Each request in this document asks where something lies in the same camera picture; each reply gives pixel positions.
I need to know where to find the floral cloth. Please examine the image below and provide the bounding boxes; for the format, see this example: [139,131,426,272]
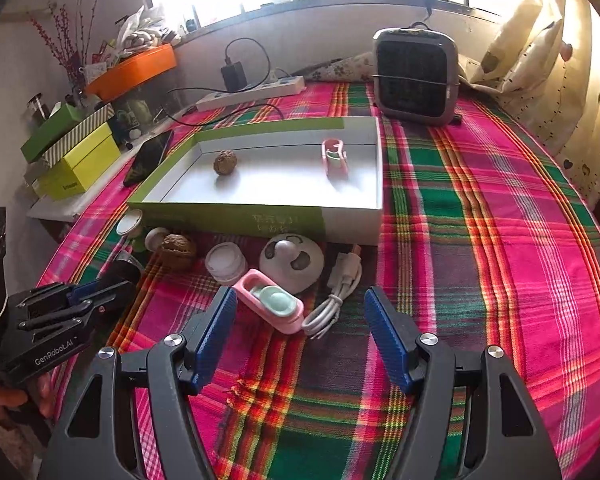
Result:
[300,51,381,85]

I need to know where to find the white green spool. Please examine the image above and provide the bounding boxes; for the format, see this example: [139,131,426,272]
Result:
[116,209,145,239]

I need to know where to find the round white gadget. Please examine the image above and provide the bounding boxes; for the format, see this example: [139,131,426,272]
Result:
[258,233,325,295]

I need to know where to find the white usb cable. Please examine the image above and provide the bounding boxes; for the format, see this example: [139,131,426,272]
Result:
[301,244,365,337]

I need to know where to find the person's left hand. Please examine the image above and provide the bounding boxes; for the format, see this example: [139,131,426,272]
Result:
[0,374,57,420]

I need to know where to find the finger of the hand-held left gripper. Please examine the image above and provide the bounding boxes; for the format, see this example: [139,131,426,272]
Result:
[17,282,140,335]
[7,279,131,317]

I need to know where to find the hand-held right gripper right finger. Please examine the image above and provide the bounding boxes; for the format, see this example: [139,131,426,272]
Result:
[362,285,563,480]

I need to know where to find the orange box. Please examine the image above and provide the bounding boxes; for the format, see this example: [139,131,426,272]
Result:
[86,43,178,103]

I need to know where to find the cream heart print curtain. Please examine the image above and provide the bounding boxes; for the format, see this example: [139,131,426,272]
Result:
[467,0,600,211]

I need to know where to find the white shelf board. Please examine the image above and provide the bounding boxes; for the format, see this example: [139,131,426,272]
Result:
[26,110,181,222]

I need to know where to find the black smartphone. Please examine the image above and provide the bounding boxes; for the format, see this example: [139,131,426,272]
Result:
[123,129,175,187]

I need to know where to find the brown walnut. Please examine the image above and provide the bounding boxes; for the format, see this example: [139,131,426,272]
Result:
[160,233,197,271]
[213,150,239,176]

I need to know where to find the striped box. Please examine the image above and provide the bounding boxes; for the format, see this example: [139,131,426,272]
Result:
[42,104,116,169]

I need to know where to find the white plastic bags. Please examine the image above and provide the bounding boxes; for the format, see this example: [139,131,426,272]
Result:
[114,5,181,52]

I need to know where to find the pale grey ball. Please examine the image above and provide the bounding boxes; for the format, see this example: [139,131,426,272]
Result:
[144,227,171,253]

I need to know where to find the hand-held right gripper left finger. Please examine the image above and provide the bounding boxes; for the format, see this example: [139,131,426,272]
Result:
[40,285,239,480]

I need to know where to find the pink case with green button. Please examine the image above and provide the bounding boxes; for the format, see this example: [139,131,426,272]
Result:
[231,269,305,334]

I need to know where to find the pink carabiner clip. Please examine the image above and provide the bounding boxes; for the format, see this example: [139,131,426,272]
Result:
[321,137,351,177]

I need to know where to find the plaid tablecloth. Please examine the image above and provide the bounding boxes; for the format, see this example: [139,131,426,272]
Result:
[37,80,600,480]

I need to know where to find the black charger plug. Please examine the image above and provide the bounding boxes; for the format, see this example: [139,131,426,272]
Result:
[221,62,248,92]

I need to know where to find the small white jar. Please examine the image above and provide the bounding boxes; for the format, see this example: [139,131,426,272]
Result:
[204,242,249,285]

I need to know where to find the red berry branches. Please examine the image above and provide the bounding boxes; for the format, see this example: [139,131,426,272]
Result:
[30,0,109,86]

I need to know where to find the black rectangular case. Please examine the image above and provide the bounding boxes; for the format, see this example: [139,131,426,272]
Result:
[102,259,142,294]

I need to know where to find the yellow-green box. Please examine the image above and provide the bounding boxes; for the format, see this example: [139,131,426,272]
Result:
[32,122,122,199]

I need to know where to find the white power strip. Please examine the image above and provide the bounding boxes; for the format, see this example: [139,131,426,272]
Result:
[196,76,306,113]

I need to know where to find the black charger cable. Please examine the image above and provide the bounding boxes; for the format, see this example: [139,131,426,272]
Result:
[167,37,287,132]

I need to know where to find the small grey heater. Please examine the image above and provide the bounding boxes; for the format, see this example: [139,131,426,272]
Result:
[371,22,460,126]

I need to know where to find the shallow green white cardboard box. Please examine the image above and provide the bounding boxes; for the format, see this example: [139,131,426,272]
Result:
[126,116,385,246]

